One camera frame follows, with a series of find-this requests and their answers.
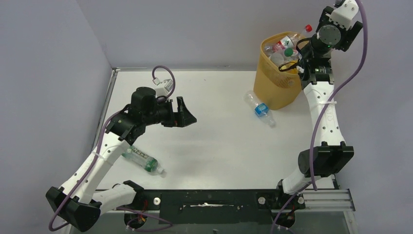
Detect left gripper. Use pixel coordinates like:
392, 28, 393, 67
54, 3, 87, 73
143, 97, 196, 128

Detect red label bottle sideways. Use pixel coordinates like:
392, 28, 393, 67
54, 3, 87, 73
262, 24, 313, 56

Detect green label bottle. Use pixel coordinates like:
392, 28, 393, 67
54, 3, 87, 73
122, 146, 165, 175

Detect small blue label bottle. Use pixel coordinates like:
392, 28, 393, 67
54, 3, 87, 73
244, 91, 276, 128

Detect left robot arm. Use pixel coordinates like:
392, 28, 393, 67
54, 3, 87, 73
46, 87, 197, 232

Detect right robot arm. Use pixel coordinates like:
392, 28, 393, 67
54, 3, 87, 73
274, 0, 368, 208

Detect yellow plastic waste bin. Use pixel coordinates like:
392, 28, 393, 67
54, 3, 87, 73
253, 31, 301, 110

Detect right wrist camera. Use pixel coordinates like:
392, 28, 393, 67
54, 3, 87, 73
329, 0, 359, 30

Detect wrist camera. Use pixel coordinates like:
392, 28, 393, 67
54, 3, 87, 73
153, 78, 174, 97
329, 0, 359, 30

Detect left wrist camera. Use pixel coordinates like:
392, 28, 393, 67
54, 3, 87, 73
153, 78, 174, 97

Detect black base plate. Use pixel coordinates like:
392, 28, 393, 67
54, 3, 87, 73
125, 189, 305, 225

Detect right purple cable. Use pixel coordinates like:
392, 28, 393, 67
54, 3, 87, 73
269, 0, 369, 234

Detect aluminium frame rail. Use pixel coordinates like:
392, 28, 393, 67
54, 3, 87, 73
59, 190, 356, 234

